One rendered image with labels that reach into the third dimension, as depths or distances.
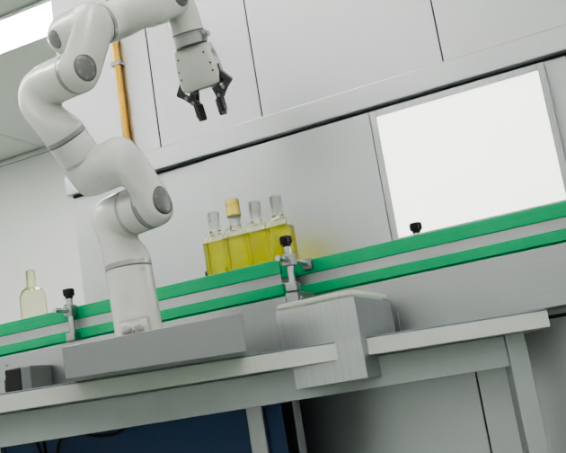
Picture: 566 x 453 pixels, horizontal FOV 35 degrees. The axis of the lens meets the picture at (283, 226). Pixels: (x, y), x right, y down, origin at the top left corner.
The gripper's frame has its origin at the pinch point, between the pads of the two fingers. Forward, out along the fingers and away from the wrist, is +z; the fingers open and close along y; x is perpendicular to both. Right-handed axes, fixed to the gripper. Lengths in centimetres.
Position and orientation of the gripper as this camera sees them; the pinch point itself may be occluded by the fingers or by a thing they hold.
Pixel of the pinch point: (211, 110)
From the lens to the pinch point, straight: 211.1
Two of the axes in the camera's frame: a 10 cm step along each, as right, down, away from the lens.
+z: 2.9, 9.5, 1.2
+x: -3.3, 2.2, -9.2
